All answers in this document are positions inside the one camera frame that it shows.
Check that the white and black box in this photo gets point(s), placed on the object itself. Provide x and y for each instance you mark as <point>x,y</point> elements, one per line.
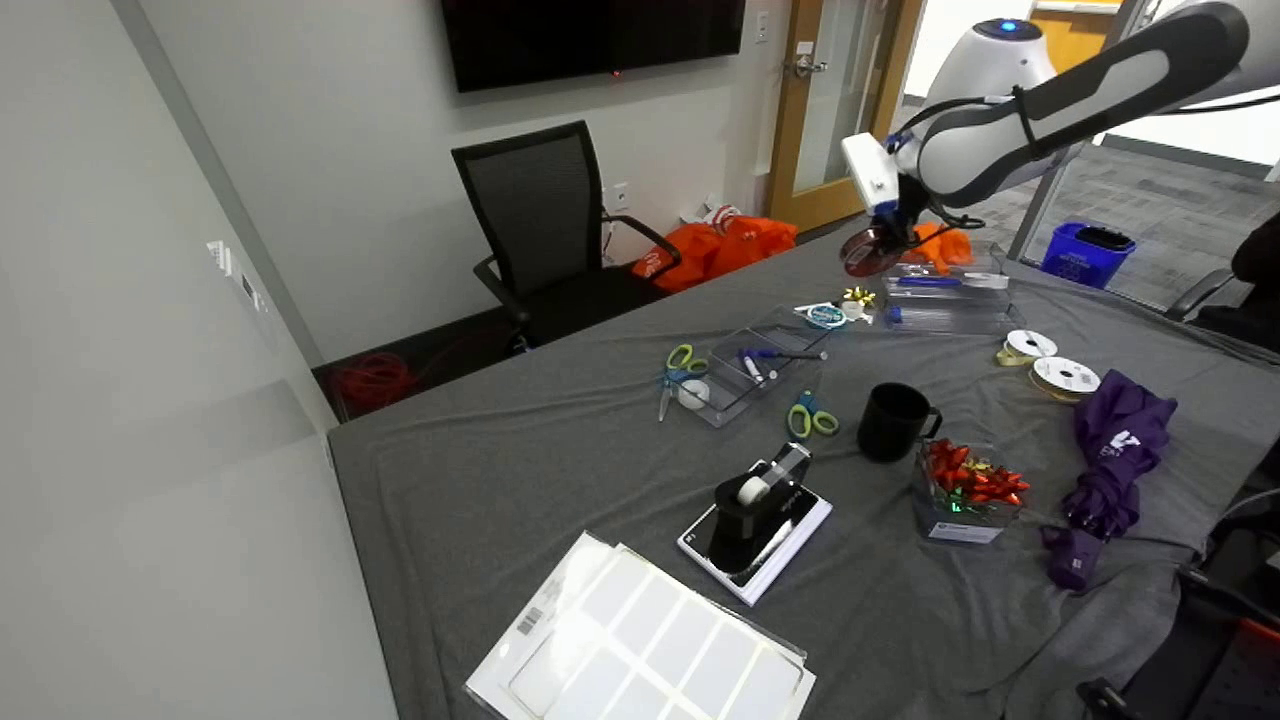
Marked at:
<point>785,546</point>

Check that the purple folded umbrella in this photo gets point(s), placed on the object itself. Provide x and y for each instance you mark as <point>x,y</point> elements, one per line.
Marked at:
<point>1120,434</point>

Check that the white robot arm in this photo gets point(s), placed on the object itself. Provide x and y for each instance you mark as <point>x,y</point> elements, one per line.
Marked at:
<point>1002,110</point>

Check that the red gift bows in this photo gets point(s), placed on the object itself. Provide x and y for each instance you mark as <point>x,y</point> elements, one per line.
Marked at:
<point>968,480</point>

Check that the green scissors far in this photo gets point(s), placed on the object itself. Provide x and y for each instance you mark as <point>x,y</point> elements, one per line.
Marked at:
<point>681,382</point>

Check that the black mug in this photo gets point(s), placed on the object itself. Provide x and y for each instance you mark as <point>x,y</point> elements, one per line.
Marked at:
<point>895,422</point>

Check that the orange cloth on table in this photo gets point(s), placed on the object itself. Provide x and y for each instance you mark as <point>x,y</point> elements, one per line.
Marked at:
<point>941,250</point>

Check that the wall-mounted black television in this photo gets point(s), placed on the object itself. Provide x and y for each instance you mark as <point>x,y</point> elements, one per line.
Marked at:
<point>526,43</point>

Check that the white ribbon spool near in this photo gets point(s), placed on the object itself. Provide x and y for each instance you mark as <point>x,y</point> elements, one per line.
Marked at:
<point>1065,379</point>

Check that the white label sheets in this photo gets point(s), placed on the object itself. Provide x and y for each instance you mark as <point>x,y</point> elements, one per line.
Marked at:
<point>618,637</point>

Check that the orange bag on floor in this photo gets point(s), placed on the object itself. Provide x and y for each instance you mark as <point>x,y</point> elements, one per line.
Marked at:
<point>696,255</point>

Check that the black tape dispenser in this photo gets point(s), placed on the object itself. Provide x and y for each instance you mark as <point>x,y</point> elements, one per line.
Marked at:
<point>756,505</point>

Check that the black mesh office chair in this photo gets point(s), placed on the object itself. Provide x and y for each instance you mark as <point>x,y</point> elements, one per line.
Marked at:
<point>543,213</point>

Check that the dark red CD holder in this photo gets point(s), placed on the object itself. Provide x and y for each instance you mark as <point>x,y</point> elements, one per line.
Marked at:
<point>872,250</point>

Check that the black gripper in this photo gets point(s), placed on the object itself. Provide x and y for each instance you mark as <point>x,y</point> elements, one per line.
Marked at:
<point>895,196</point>

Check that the wooden door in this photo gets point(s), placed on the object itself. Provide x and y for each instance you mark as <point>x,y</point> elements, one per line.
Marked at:
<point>842,72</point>

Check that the green scissors near mug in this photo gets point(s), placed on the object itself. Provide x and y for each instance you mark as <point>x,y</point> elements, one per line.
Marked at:
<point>809,416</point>

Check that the white ribbon spool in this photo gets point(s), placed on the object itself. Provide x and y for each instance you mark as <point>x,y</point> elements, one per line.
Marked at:
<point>1023,345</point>
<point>1065,379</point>

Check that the clear plastic organiser right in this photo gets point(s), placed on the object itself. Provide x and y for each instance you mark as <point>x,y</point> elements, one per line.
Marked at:
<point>965,299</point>

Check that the blue recycling bin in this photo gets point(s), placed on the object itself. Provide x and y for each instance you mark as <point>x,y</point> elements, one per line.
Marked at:
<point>1085,255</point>

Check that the white ribbon spool far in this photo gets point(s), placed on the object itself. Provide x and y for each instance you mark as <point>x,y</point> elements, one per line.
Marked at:
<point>1023,345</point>

